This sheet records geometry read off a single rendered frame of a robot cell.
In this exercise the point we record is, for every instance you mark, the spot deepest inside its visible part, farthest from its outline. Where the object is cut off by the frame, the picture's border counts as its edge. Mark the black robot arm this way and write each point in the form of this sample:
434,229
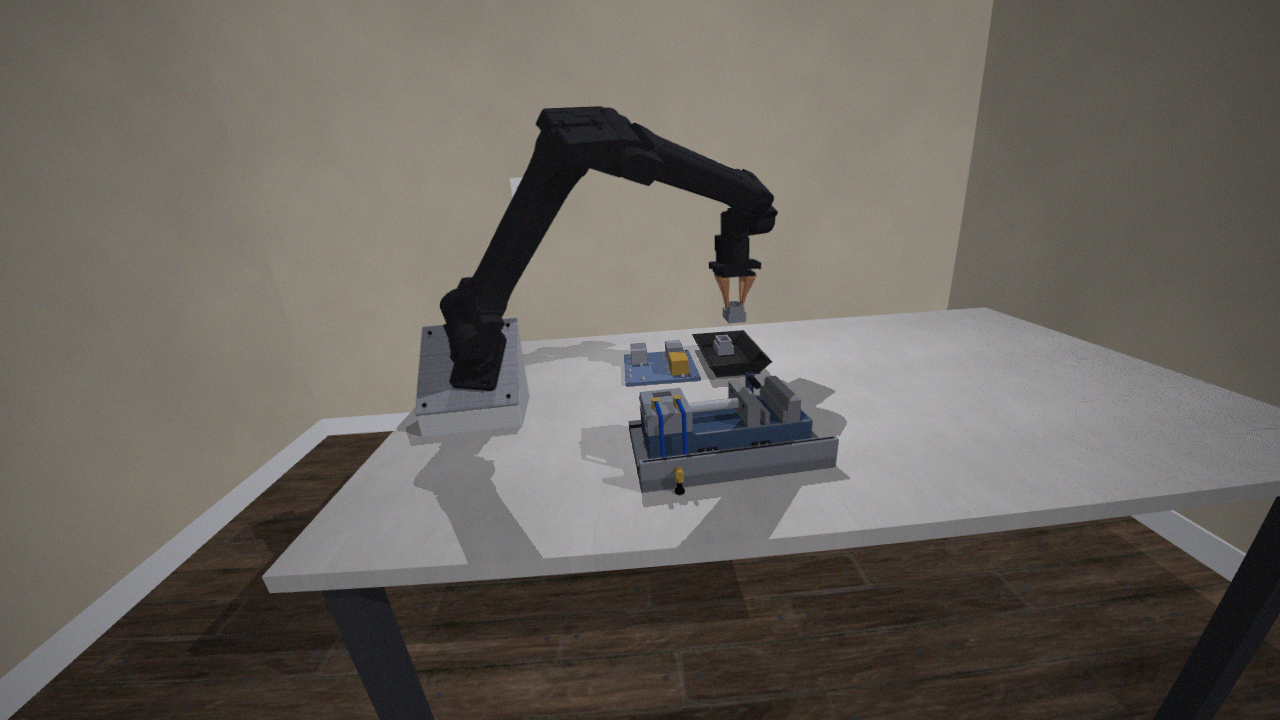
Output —
567,146

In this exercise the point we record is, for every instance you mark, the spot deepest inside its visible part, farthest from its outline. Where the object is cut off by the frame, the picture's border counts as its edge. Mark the yellow block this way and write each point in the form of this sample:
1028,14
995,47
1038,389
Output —
678,363

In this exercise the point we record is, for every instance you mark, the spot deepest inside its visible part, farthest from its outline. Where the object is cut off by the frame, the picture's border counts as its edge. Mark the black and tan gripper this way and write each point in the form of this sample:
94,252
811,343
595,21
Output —
734,262

